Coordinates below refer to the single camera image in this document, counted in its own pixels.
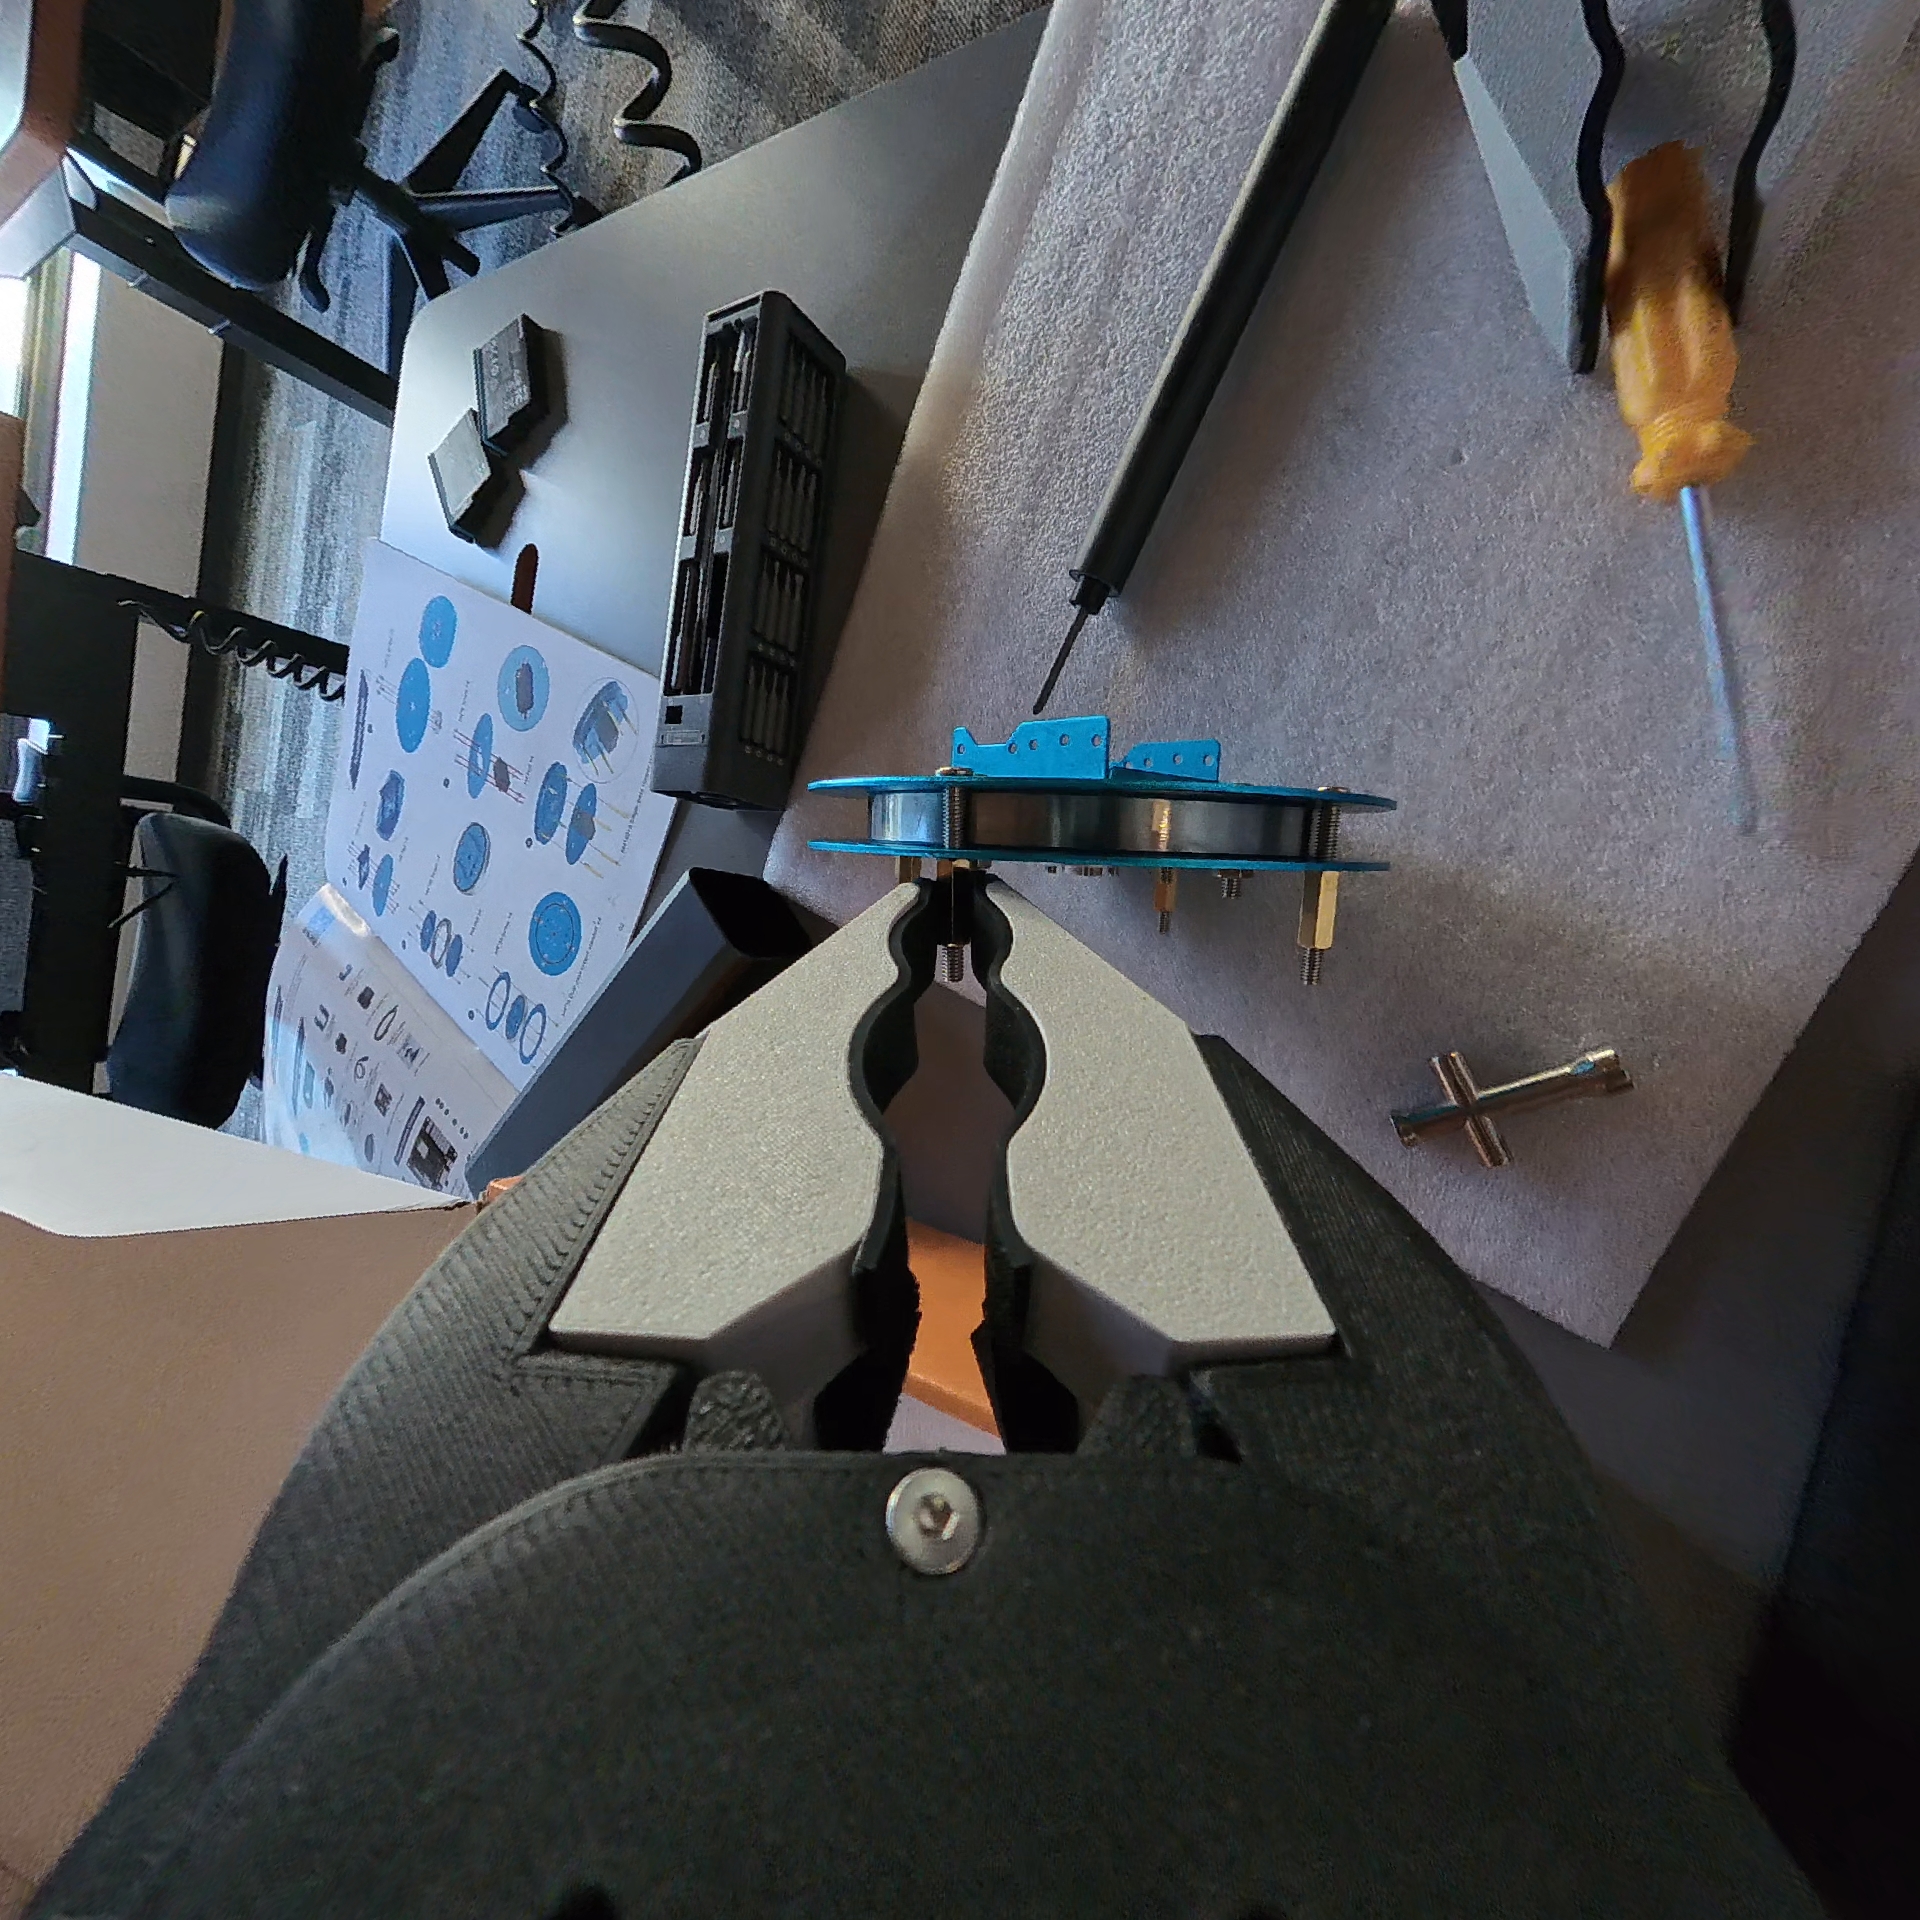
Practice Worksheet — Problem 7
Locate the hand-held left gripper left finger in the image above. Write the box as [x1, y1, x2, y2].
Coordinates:
[550, 880, 924, 1449]

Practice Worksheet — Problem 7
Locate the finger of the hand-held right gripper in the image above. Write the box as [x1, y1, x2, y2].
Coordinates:
[1435, 0, 1631, 374]
[1720, 0, 1826, 322]

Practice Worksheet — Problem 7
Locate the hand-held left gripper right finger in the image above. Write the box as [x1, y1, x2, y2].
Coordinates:
[967, 880, 1339, 1449]

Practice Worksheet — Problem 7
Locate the yellow handled screwdriver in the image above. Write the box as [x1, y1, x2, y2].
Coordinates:
[1604, 141, 1759, 832]

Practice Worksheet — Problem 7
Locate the black electric screwdriver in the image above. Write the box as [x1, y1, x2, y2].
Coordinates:
[1031, 0, 1398, 716]

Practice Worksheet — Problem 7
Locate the blue round metal turntable base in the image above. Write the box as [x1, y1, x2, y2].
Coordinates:
[806, 719, 1398, 993]

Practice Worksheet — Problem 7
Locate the grey desk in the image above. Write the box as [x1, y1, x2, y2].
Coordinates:
[381, 0, 1920, 1652]

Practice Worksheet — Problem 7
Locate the wooden edged office desk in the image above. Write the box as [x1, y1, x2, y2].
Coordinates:
[0, 0, 115, 277]

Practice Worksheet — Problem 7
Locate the dark bit case sleeve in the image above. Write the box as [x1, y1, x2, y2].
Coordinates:
[463, 868, 820, 1200]

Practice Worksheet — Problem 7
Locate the metal cross socket wrench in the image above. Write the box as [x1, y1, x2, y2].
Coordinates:
[1390, 1045, 1632, 1170]

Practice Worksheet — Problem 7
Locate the printed instruction booklet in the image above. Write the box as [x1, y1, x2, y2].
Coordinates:
[261, 885, 518, 1200]

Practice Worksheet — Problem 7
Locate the white foam sheet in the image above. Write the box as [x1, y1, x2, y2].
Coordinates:
[764, 0, 1920, 1345]

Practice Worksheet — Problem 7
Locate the printed instruction sheet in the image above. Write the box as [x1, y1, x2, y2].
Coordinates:
[324, 536, 678, 1089]

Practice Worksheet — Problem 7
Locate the black office chair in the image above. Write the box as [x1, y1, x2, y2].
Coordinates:
[168, 0, 587, 311]
[105, 781, 287, 1133]

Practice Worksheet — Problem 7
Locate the cardboard box with white flaps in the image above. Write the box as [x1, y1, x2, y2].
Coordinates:
[0, 1071, 999, 1891]

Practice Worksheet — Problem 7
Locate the black screwdriver bit case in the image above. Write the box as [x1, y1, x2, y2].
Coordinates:
[653, 289, 850, 812]

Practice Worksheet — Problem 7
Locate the black coiled cable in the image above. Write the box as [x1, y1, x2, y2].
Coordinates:
[516, 0, 710, 188]
[120, 596, 351, 697]

